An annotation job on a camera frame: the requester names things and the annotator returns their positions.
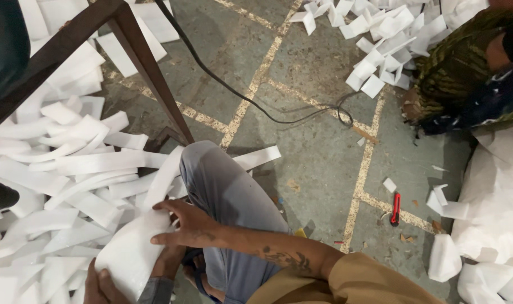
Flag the black power cable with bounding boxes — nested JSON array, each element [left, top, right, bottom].
[[154, 0, 355, 128]]

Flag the red utility knife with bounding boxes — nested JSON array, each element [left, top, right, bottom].
[[390, 193, 402, 227]]

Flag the heap of folded foam pieces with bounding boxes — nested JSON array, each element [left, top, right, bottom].
[[289, 0, 490, 100]]

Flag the person's gray trousers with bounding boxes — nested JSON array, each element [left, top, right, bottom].
[[137, 140, 292, 304]]

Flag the bent white foam piece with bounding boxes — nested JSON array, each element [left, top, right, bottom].
[[426, 184, 470, 220]]

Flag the wide white foam sheet piece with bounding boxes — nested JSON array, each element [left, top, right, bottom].
[[95, 209, 178, 303]]

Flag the heap of white foam strips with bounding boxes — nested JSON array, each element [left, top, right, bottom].
[[0, 0, 282, 304]]

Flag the dark rounded object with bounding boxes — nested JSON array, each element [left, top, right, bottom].
[[0, 154, 20, 213]]

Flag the person's left hand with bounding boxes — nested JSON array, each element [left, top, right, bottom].
[[84, 258, 133, 304]]

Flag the person's right hand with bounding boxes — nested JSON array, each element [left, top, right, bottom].
[[150, 199, 220, 251]]

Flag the person's tan shirt sleeve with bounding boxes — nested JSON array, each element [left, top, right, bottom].
[[246, 252, 445, 304]]

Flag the person's foot in blue sandal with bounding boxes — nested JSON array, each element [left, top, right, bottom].
[[182, 248, 226, 304]]

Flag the dark teal table top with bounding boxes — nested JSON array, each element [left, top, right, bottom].
[[0, 0, 32, 99]]

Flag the pile of white foam bags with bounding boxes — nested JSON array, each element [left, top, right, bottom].
[[427, 124, 513, 304]]

